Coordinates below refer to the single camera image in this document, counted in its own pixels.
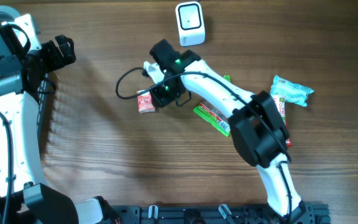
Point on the white barcode scanner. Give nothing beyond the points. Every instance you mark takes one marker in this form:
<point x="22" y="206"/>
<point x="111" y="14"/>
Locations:
<point x="190" y="23"/>

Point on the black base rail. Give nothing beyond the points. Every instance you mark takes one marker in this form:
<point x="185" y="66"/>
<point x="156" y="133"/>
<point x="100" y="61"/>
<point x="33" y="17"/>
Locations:
<point x="306" y="213"/>

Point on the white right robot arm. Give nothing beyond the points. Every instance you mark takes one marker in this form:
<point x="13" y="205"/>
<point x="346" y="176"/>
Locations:
<point x="258" y="131"/>

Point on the green instant noodle cup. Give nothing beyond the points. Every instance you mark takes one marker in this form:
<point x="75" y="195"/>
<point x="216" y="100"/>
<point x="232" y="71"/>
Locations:
<point x="280" y="104"/>

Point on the light blue snack packet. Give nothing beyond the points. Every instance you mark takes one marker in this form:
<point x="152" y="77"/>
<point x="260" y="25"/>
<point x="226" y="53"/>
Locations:
<point x="292" y="92"/>

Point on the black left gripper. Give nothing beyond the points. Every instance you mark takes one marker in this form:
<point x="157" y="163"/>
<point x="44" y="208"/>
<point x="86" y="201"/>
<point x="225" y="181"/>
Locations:
<point x="58" y="61"/>

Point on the red coffee stick sachet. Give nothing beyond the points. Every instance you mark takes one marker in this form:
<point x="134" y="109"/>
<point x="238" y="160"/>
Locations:
<point x="284" y="117"/>

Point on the green snack bag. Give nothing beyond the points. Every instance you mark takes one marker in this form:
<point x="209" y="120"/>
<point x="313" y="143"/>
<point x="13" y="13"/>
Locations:
<point x="213" y="116"/>

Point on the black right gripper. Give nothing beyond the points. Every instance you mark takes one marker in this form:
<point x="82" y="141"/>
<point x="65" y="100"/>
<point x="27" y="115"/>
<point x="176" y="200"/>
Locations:
<point x="163" y="101"/>

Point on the red snack packet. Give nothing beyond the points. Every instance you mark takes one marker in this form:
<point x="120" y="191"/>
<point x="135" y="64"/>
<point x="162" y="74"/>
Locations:
<point x="145" y="104"/>

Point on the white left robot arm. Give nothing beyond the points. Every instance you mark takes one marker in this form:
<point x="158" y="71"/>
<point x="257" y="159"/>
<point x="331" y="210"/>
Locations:
<point x="25" y="196"/>

